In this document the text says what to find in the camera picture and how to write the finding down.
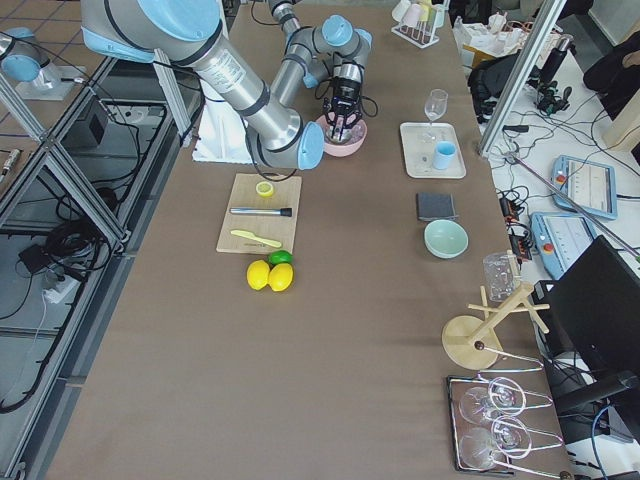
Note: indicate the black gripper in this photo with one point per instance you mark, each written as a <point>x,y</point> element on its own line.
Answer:
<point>344,90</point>

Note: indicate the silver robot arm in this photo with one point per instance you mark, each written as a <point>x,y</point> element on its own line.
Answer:
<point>335,52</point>
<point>190,33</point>

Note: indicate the pink bowl of ice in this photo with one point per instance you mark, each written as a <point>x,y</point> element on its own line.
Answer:
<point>353,140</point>

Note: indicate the light blue cup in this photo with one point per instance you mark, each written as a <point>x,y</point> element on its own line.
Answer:
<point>444,153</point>

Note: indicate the cream rabbit tray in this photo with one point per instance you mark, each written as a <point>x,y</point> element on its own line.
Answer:
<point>419,143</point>

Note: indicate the clear wine glass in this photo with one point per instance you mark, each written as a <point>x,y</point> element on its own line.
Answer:
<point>434,108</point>

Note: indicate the half lemon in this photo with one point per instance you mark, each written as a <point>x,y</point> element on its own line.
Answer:
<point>265,189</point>

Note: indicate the steel muddler black tip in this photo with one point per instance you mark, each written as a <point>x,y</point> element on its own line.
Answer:
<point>277,212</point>

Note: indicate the dark grey folded cloth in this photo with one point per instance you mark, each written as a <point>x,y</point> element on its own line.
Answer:
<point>435,206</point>

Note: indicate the bamboo cutting board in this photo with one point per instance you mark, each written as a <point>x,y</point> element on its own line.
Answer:
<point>278,228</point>

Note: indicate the yellow plastic knife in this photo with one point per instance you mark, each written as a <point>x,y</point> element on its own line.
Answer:
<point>253,237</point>

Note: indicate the green lime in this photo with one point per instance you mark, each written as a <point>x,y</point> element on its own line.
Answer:
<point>280,257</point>

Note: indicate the green bowl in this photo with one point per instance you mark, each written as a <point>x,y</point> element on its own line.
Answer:
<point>445,239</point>

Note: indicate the whole yellow lemon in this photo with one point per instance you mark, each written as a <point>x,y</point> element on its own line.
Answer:
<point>281,277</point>
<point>257,274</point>

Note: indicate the black water bottle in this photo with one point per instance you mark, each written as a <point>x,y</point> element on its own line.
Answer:
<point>555,59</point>

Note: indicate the blue teach pendant near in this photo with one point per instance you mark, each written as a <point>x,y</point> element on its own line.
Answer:
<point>560,239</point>

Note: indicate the blue teach pendant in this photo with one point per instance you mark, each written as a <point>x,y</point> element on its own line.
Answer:
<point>560,239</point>
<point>591,185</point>

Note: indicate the blue teach pendant far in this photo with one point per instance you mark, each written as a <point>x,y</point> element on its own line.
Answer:
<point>591,185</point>

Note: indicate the wooden mug tree stand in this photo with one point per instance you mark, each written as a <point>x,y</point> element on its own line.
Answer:
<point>472,342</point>

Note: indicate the black monitor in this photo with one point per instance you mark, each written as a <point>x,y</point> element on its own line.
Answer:
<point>596,302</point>

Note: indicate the upside-down wine glass upper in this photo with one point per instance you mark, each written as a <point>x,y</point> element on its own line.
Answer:
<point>482,404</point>

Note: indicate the upside-down wine glass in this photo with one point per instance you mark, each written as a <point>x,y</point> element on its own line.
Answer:
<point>484,448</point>
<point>482,404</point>

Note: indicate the black glass rack tray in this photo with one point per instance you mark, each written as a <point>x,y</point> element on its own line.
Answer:
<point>541,440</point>

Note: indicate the upside-down wine glass lower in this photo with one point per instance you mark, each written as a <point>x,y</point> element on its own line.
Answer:
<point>484,448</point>

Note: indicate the white wire dish rack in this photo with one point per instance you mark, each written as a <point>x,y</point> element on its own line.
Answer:
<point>418,21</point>

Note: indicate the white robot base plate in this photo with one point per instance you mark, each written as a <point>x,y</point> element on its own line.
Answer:
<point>221,135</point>

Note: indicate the aluminium frame post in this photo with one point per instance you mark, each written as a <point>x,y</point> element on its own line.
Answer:
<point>527,58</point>

